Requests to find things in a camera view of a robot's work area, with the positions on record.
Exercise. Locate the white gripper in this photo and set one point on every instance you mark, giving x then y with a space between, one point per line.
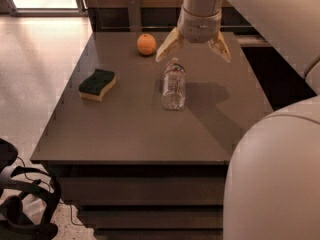
199 29

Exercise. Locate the clear plastic water bottle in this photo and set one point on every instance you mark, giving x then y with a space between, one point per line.
173 92

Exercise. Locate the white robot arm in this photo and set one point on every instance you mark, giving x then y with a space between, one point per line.
272 187

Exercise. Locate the orange fruit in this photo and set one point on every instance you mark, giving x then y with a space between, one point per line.
146 44

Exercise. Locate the green yellow sponge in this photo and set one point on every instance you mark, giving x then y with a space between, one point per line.
97 85

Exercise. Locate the brown drawer cabinet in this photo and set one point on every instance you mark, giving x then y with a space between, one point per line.
136 171

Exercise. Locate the black VR headset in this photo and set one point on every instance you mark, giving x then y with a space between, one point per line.
15 224

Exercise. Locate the left metal bracket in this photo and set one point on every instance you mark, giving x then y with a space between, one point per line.
134 15

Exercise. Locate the window frame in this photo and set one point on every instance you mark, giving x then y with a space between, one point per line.
45 0

